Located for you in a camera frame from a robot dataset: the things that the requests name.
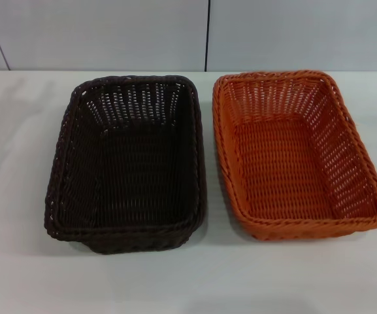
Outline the dark brown woven basket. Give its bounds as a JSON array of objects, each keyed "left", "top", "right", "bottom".
[{"left": 44, "top": 74, "right": 208, "bottom": 254}]

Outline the orange woven basket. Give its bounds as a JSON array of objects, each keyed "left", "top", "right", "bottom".
[{"left": 212, "top": 70, "right": 377, "bottom": 242}]

